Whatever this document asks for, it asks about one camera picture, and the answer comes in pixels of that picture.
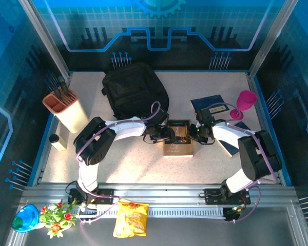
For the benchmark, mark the black backpack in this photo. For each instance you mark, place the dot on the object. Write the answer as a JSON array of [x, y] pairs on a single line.
[[133, 89]]

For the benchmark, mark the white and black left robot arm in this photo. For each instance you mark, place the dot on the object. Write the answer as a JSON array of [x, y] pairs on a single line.
[[128, 128]]

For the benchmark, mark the small cream bottle, black cap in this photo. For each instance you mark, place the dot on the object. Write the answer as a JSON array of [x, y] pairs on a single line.
[[59, 144]]

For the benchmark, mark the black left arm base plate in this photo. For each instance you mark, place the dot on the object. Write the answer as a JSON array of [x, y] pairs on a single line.
[[105, 196]]

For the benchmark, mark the black electronics board with LEDs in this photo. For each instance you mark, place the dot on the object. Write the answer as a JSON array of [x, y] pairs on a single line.
[[234, 212]]

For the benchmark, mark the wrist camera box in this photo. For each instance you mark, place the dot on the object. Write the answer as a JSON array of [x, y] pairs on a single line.
[[204, 115], [162, 118]]

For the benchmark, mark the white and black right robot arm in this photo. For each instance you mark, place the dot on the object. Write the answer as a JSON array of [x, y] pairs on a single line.
[[228, 132]]

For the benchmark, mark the brown paperback book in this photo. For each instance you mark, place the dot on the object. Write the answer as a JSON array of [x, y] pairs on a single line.
[[178, 150]]

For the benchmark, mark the artificial red flower plant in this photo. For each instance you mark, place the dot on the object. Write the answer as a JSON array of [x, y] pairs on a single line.
[[57, 217]]

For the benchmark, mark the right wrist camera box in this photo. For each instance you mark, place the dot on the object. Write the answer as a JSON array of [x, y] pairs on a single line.
[[204, 115]]

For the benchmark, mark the aluminium mounting rail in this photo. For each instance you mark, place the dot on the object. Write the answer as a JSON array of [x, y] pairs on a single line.
[[156, 196]]

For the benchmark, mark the yellow snack bag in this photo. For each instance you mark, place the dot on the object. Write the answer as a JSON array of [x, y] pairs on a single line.
[[131, 217]]

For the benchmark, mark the cream utensil holder, orange rim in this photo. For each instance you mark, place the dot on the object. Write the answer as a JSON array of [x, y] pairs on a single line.
[[69, 115]]

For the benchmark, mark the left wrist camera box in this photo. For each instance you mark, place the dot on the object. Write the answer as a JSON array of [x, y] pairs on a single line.
[[162, 118]]

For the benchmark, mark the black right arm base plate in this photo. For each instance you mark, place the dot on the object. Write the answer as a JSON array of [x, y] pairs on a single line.
[[213, 196]]

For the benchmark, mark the pink plastic goblet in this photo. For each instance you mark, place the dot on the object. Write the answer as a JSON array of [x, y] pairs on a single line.
[[246, 100]]

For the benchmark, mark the aluminium frame post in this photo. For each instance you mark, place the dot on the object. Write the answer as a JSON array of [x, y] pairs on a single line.
[[45, 38], [272, 38]]

